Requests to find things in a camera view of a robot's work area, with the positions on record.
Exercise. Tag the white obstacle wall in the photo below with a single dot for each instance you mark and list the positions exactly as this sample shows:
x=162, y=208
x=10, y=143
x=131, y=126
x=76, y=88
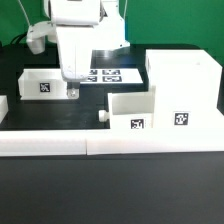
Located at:
x=107, y=142
x=3, y=107

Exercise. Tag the white front drawer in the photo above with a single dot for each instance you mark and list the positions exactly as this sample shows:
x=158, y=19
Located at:
x=129, y=111

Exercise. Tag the white rear drawer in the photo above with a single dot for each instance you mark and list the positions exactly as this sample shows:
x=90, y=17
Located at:
x=42, y=84

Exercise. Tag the white tag sheet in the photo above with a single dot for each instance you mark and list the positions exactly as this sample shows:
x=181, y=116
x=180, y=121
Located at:
x=112, y=76

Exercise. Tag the white left obstacle wall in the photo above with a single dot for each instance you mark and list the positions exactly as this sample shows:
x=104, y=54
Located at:
x=3, y=107

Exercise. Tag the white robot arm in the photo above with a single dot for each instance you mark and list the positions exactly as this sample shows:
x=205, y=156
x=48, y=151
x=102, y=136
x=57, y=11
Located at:
x=109, y=34

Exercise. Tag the white front obstacle wall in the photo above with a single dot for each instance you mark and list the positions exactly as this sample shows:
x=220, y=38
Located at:
x=107, y=142

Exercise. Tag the white drawer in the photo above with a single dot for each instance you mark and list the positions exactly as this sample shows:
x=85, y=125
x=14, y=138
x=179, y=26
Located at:
x=129, y=111
x=42, y=84

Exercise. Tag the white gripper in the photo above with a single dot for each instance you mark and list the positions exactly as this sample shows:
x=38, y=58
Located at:
x=73, y=23

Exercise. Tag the white drawer cabinet box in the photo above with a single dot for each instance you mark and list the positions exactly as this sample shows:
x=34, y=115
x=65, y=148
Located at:
x=186, y=84

